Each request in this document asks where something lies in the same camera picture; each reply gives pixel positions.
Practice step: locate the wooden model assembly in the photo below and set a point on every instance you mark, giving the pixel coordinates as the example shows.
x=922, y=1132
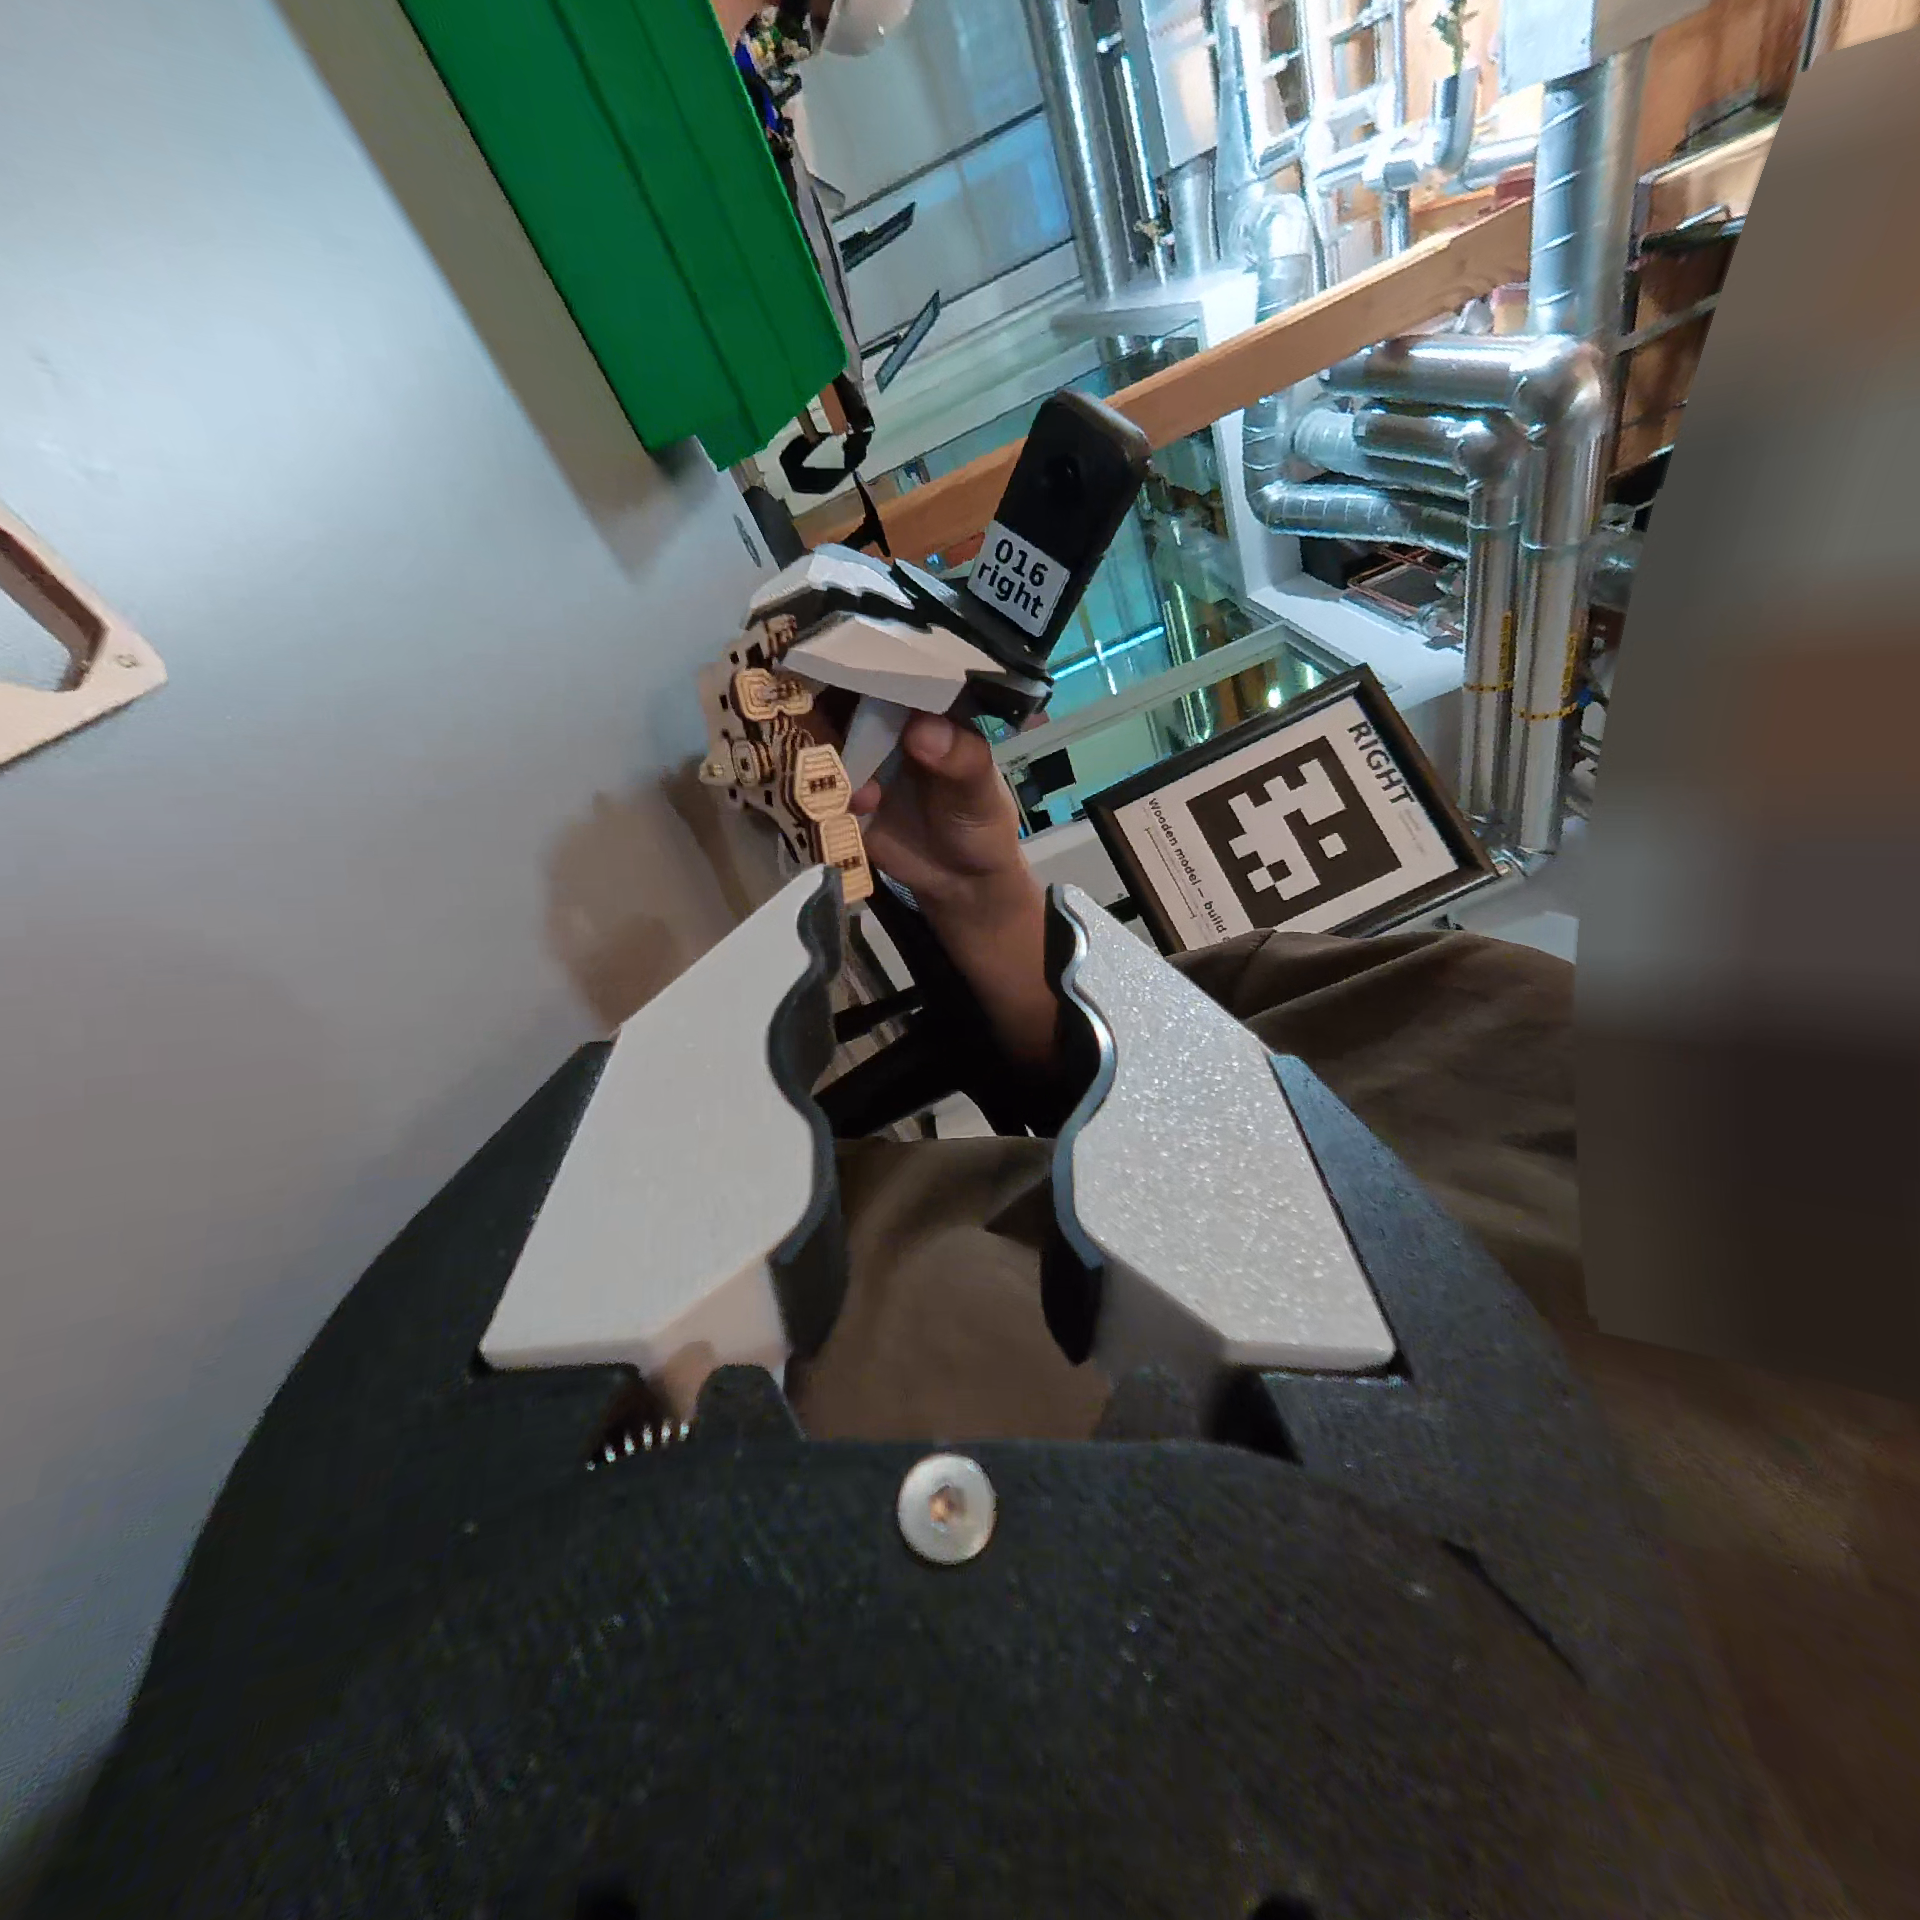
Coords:
x=782, y=737

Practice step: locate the wooden handrail beam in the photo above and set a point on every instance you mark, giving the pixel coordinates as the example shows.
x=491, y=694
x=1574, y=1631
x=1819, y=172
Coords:
x=1276, y=346

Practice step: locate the green plastic box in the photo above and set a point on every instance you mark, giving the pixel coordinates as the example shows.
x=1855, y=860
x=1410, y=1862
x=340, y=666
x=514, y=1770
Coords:
x=644, y=194

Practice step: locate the black framed marker sign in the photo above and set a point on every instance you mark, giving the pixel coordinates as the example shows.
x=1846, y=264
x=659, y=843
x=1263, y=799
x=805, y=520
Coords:
x=1292, y=823

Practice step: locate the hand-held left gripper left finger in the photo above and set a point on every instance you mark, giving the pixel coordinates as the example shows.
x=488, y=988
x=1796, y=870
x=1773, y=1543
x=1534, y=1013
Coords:
x=660, y=1187

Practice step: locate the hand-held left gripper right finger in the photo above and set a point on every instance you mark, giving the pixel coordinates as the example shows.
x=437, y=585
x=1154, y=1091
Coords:
x=1229, y=1199

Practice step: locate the person's right hand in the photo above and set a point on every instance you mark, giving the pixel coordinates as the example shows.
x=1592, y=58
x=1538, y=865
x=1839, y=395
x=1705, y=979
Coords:
x=961, y=870

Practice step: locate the person's brown clothing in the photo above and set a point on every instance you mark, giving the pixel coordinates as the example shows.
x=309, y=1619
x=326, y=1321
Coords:
x=1727, y=1575

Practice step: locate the wooden parts sheet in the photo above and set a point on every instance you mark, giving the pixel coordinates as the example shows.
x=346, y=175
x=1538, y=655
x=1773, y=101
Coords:
x=90, y=690

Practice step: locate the cluster of silver ducts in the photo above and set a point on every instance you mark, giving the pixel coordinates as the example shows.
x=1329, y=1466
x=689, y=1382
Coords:
x=1547, y=451

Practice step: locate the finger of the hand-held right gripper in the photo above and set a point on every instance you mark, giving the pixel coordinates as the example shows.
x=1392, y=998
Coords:
x=825, y=585
x=900, y=668

